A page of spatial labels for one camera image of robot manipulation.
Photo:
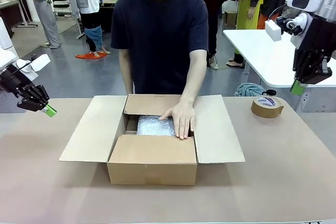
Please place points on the person in navy t-shirt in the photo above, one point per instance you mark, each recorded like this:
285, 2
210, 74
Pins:
160, 37

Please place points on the person's right forearm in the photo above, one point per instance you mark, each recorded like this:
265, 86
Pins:
126, 72

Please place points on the person's left hand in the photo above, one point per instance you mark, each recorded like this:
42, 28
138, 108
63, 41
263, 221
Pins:
183, 119

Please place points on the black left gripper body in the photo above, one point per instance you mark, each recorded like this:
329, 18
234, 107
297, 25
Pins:
10, 82

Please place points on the mannequin yellow top grey trousers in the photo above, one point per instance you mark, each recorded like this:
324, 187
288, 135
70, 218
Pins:
48, 19

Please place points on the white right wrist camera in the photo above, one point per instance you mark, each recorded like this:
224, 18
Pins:
273, 30

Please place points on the black desk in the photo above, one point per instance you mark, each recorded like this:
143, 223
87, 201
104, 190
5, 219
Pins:
106, 16

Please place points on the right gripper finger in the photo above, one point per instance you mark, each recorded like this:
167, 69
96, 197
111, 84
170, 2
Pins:
302, 74
321, 73

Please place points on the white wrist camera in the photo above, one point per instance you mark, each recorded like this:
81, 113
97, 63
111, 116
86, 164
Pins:
38, 62
273, 30

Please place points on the person black jacket yellow apron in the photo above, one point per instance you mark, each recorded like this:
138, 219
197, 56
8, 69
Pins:
249, 11

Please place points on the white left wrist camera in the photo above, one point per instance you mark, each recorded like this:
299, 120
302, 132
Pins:
38, 62

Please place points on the small black object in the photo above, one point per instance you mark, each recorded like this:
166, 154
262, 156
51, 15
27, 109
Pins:
270, 93

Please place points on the blue-grey towel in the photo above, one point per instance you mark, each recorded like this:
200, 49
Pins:
248, 89

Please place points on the brown cardboard box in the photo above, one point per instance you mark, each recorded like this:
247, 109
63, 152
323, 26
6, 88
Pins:
152, 155

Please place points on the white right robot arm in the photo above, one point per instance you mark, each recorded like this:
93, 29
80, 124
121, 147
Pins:
323, 1

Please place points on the orange cloth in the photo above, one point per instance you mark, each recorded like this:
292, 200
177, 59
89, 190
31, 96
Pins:
90, 56

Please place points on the brown packing tape roll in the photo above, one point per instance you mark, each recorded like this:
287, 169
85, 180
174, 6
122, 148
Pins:
266, 110

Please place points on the bubble wrap bundle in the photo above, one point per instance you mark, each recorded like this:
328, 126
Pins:
152, 127

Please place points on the small cardboard box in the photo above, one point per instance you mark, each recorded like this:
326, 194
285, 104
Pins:
230, 19

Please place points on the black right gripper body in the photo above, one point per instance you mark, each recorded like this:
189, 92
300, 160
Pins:
309, 55

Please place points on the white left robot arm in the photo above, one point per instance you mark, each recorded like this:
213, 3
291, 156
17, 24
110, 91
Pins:
5, 56

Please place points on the large white table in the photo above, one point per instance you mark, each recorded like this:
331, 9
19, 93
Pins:
262, 51

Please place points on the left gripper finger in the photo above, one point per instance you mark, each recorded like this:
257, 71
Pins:
31, 103
36, 92

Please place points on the grey metal cabinet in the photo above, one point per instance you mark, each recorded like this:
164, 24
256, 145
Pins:
315, 100

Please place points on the orange trousers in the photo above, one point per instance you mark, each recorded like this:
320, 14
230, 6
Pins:
262, 23

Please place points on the person's left forearm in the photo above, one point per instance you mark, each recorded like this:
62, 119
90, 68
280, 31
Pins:
195, 74

